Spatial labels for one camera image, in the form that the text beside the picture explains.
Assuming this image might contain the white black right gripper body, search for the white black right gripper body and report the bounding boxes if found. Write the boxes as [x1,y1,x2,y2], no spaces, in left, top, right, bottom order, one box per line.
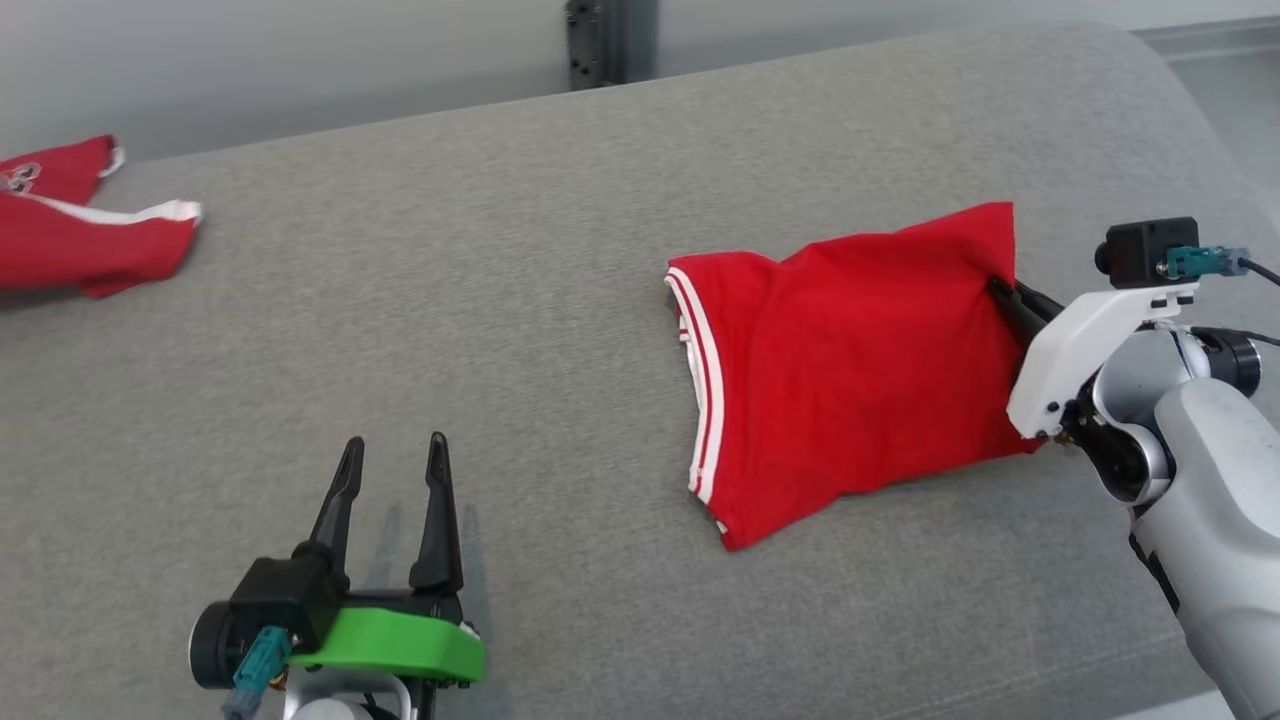
[1006,285,1199,441]

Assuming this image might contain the red garment double white stripes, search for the red garment double white stripes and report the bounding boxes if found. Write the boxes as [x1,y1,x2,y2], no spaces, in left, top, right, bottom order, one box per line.
[664,201,1048,554]

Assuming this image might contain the black metal bracket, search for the black metal bracket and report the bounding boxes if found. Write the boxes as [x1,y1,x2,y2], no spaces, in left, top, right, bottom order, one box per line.
[563,0,662,94]

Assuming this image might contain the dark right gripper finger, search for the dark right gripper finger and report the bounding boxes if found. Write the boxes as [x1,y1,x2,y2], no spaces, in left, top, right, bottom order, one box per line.
[987,277,1067,349]

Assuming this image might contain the teal plug camera cable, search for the teal plug camera cable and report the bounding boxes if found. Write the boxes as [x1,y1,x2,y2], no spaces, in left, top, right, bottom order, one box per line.
[1165,245,1280,286]
[222,627,294,720]

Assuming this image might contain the teal plug right camera cable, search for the teal plug right camera cable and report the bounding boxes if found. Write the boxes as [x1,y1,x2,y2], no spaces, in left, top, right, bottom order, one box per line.
[1165,245,1280,286]

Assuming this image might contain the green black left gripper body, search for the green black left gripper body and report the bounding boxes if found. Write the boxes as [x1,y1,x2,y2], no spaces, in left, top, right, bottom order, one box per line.
[288,585,488,691]

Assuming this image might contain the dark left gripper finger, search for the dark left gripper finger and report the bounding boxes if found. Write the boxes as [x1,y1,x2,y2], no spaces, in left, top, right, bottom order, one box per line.
[408,432,465,593]
[293,437,366,591]

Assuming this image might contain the teal plug left camera cable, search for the teal plug left camera cable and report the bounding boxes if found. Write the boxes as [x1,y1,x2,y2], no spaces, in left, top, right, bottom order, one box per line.
[222,627,294,720]

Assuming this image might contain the red garment white panel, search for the red garment white panel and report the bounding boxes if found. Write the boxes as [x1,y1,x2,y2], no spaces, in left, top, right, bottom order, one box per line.
[0,134,204,300]

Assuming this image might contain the grey fabric sofa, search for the grey fabric sofa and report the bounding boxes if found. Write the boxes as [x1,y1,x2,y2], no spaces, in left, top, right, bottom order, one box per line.
[0,22,1280,720]

